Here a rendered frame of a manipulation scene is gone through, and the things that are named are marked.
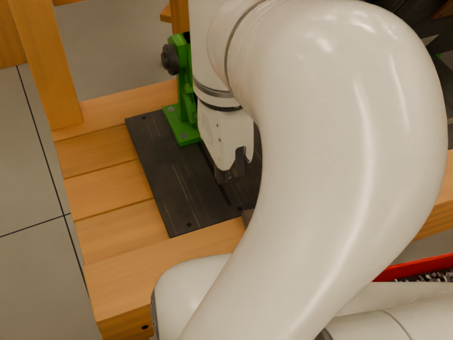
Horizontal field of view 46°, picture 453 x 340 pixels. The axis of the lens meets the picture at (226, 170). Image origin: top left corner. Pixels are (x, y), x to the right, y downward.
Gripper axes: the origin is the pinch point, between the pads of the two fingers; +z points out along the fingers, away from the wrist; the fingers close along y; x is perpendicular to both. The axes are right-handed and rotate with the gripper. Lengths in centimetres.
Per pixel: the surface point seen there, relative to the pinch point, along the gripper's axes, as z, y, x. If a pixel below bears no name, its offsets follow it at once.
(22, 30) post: 11, -65, -24
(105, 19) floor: 130, -255, 17
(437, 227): 52, -5, 59
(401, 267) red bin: 38, 7, 37
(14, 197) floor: 130, -127, -54
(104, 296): 40.1, -10.0, -23.1
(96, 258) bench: 42, -21, -23
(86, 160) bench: 42, -51, -19
